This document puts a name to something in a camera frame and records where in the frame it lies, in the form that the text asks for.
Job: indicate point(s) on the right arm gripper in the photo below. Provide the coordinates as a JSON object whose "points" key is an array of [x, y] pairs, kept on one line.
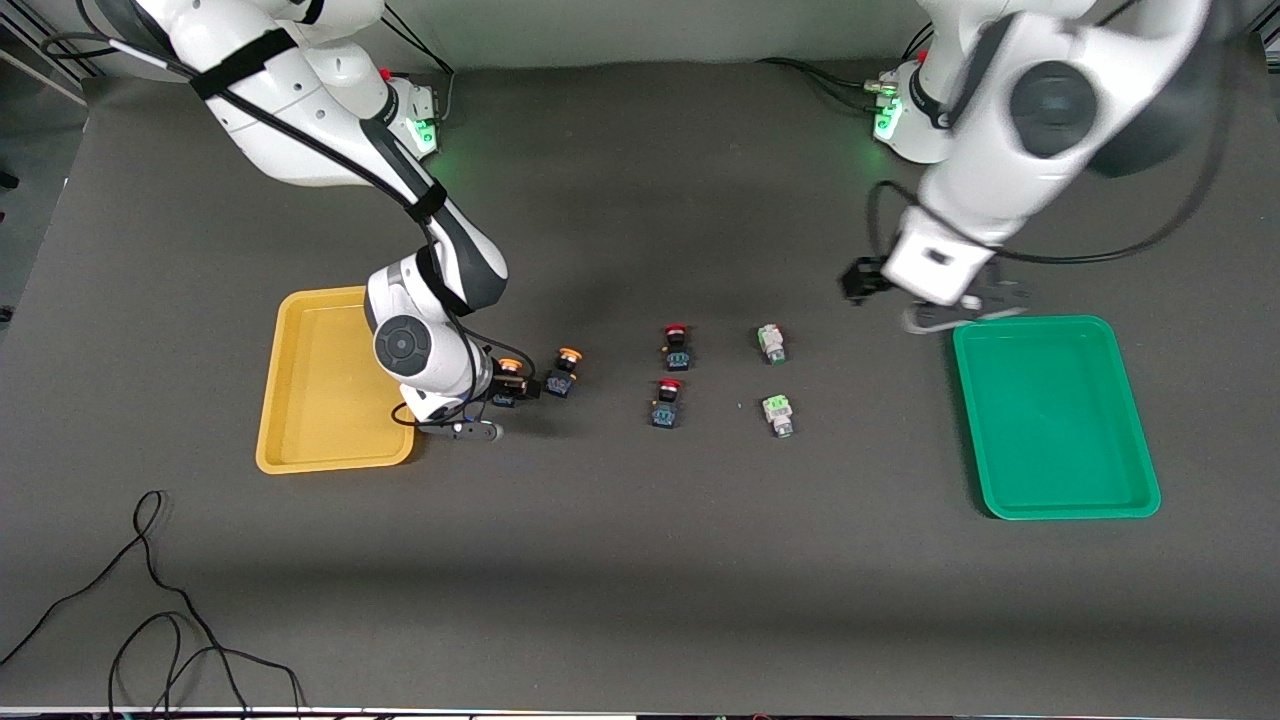
{"points": [[507, 391]]}

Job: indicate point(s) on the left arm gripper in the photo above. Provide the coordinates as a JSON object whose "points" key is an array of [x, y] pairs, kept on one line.
{"points": [[862, 279]]}

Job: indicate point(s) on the yellow push button switch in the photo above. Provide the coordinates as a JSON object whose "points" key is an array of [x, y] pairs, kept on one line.
{"points": [[562, 382], [510, 365]]}

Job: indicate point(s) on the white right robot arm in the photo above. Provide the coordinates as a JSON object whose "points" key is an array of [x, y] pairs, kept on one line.
{"points": [[300, 130]]}

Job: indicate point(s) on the yellow plastic tray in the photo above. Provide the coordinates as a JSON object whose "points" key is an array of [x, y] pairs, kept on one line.
{"points": [[320, 400]]}

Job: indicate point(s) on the green plastic tray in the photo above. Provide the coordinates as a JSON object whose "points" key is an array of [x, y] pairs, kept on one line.
{"points": [[1050, 420]]}

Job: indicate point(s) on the dark gray table mat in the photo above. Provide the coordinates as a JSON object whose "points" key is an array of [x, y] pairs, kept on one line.
{"points": [[640, 600]]}

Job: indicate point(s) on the green push button switch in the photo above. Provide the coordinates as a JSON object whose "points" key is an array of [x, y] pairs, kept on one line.
{"points": [[771, 343], [779, 415]]}

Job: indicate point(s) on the red push button switch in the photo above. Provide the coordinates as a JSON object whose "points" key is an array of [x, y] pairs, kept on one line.
{"points": [[665, 410], [677, 355]]}

